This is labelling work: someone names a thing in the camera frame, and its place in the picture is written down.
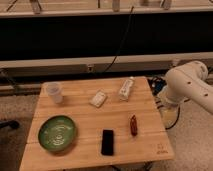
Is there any black chair base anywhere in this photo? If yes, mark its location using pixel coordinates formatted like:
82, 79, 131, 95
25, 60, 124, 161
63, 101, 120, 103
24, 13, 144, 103
0, 120, 20, 129

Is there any black rectangular phone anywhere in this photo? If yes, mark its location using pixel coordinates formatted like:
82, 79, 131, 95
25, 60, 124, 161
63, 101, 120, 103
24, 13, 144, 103
101, 130, 114, 156

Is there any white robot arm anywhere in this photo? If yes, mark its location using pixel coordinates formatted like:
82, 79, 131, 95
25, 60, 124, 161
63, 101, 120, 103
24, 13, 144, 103
157, 61, 213, 129

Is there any black hanging cable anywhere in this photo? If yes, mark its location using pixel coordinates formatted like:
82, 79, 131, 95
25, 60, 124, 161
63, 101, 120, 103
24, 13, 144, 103
103, 4, 136, 74

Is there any clear plastic cup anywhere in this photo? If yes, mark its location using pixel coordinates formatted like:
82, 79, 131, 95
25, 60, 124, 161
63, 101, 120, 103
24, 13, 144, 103
45, 82, 63, 104

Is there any small white box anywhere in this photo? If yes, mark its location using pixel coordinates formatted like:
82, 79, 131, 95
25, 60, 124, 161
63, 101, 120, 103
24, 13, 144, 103
89, 90, 107, 108

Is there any green ceramic bowl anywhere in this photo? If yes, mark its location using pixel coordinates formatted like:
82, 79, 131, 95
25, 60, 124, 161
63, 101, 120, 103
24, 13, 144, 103
38, 115, 77, 153

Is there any blue power adapter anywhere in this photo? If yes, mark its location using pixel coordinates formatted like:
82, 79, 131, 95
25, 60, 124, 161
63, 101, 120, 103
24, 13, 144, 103
151, 77, 166, 95

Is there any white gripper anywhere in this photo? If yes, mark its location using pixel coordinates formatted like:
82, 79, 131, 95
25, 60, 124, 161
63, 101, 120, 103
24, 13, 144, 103
157, 89, 180, 129

